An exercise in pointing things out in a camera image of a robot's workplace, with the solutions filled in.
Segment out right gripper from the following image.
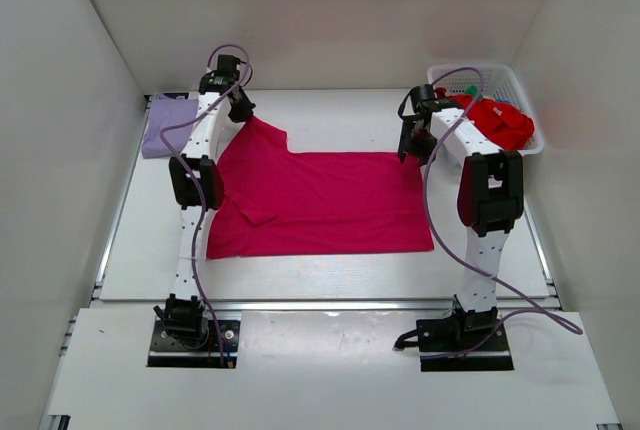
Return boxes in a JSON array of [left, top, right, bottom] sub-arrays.
[[399, 121, 436, 168]]

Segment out folded lilac t-shirt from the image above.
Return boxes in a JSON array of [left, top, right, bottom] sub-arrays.
[[141, 93, 198, 159]]

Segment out red cloth in basket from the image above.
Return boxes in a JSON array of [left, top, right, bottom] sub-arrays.
[[430, 87, 534, 160]]

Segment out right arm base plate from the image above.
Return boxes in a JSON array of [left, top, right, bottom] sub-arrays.
[[393, 316, 515, 373]]

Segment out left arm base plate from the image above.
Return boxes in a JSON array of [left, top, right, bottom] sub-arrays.
[[147, 319, 241, 369]]

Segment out white plastic basket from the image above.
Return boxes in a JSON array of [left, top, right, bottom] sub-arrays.
[[427, 63, 545, 156]]

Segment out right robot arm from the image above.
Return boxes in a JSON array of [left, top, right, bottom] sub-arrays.
[[394, 84, 524, 351]]

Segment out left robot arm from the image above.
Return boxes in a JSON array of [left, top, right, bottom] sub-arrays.
[[155, 50, 255, 350]]

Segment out green cloth in basket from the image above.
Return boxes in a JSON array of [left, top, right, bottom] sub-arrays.
[[462, 85, 484, 101]]

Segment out pink t-shirt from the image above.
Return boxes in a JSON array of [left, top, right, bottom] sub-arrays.
[[206, 119, 434, 260]]

